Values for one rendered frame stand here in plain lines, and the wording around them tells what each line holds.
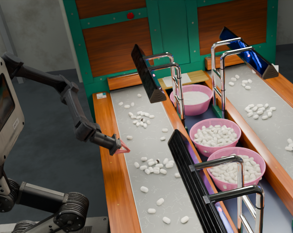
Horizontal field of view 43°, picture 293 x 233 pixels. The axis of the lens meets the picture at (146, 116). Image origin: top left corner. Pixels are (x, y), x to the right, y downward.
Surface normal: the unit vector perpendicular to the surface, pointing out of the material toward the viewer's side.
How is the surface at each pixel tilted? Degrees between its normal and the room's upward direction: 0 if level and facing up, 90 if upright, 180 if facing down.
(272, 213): 0
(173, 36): 90
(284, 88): 0
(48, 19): 90
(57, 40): 90
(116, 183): 0
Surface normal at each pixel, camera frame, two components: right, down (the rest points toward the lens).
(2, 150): 0.99, -0.10
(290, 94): -0.14, -0.84
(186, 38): 0.18, 0.50
